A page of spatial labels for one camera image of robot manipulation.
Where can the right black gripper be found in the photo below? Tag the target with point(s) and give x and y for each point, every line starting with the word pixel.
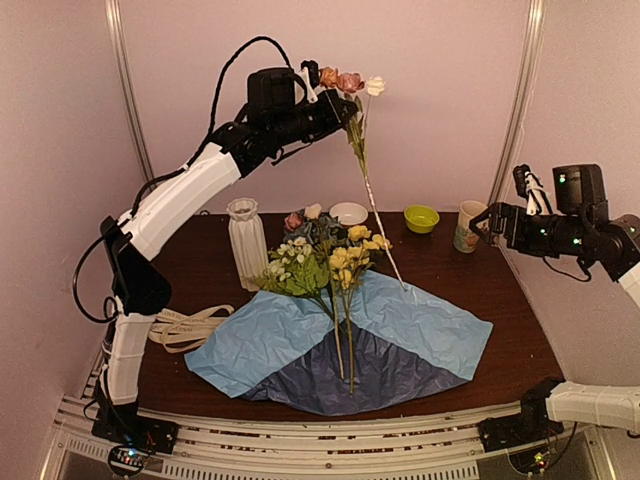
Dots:
pixel 499 223

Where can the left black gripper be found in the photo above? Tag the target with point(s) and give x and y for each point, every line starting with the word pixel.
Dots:
pixel 333 101

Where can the pink orange white flower stem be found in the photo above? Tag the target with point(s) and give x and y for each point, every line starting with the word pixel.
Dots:
pixel 354 88

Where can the light blue wrapping paper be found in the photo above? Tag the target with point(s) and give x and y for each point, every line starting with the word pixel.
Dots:
pixel 273 330

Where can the beige printed ribbon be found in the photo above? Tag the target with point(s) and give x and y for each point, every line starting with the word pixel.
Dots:
pixel 179 333

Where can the dark blue wrapping paper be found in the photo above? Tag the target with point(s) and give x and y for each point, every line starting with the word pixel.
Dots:
pixel 380 375

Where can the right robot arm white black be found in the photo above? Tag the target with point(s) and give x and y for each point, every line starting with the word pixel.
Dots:
pixel 579 269

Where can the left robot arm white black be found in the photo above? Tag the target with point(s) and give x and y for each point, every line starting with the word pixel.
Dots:
pixel 229 152

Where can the white ribbed ceramic vase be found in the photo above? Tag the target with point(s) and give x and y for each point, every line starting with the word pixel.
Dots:
pixel 248 242

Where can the floral ceramic mug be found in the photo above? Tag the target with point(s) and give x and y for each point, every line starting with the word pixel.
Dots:
pixel 465 240

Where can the green plastic bowl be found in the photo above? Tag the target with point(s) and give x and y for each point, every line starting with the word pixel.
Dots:
pixel 421 219

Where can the white ceramic bowl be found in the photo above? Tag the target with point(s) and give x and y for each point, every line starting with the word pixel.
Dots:
pixel 349 213

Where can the blue pink flower bunch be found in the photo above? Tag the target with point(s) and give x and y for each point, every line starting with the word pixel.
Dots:
pixel 318 228

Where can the yellow flower bunch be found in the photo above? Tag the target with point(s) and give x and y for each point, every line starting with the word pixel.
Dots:
pixel 348 262

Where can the white green leafy flower bunch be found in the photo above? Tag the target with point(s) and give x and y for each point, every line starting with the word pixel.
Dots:
pixel 297 268

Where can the right circuit board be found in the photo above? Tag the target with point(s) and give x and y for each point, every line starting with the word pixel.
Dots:
pixel 534 462

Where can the circuit board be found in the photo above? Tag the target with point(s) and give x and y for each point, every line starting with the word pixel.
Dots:
pixel 127 461
pixel 534 462

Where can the left circuit board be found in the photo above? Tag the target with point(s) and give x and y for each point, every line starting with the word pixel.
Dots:
pixel 127 461

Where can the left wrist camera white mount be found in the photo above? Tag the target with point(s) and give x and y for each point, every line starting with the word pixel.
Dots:
pixel 310 75

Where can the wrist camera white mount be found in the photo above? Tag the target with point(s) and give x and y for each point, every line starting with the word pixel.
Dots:
pixel 529 187
pixel 310 75

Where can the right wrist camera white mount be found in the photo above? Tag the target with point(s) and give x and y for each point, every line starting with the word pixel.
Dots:
pixel 529 187

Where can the right aluminium corner post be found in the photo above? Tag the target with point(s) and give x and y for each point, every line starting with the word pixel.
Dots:
pixel 524 92

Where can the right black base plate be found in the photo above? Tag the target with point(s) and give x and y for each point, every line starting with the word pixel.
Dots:
pixel 512 431

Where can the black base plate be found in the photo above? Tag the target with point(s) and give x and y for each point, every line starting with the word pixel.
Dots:
pixel 512 431
pixel 143 433

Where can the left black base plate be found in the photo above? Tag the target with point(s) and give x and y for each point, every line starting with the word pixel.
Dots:
pixel 143 433

